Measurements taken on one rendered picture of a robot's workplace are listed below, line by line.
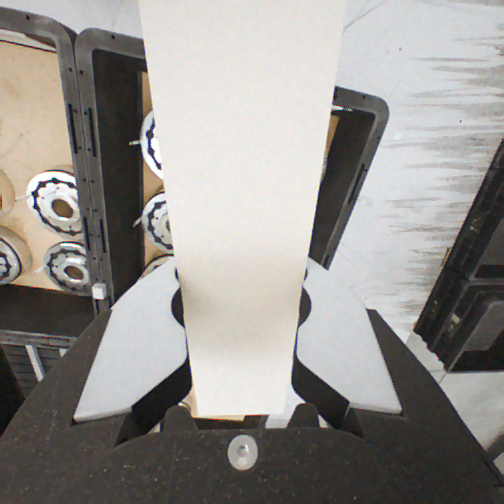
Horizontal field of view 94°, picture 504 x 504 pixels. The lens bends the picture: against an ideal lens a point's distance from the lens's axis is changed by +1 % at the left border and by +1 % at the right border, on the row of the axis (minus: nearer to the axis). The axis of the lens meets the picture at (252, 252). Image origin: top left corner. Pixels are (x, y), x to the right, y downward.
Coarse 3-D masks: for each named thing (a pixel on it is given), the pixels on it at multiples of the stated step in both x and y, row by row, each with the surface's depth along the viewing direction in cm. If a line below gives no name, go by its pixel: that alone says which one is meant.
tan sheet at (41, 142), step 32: (0, 64) 29; (32, 64) 29; (0, 96) 30; (32, 96) 30; (0, 128) 32; (32, 128) 32; (64, 128) 32; (0, 160) 34; (32, 160) 34; (64, 160) 34; (0, 224) 38; (32, 224) 38; (32, 256) 41
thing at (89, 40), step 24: (96, 48) 21; (120, 48) 21; (144, 48) 21; (96, 72) 22; (96, 96) 22; (336, 96) 24; (360, 96) 23; (96, 120) 23; (384, 120) 24; (96, 144) 24; (96, 168) 25; (360, 168) 26; (96, 192) 26; (96, 216) 28; (336, 216) 30; (96, 240) 29; (336, 240) 30
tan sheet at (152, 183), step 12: (144, 84) 30; (144, 96) 31; (144, 108) 31; (336, 120) 33; (144, 168) 35; (144, 180) 36; (156, 180) 36; (144, 192) 37; (156, 192) 37; (144, 204) 37; (156, 252) 42
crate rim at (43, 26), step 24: (0, 24) 20; (24, 24) 20; (48, 24) 20; (72, 48) 21; (72, 72) 21; (72, 96) 22; (72, 120) 23; (72, 144) 24; (96, 264) 31; (96, 312) 35; (24, 336) 36; (48, 336) 37; (72, 336) 37
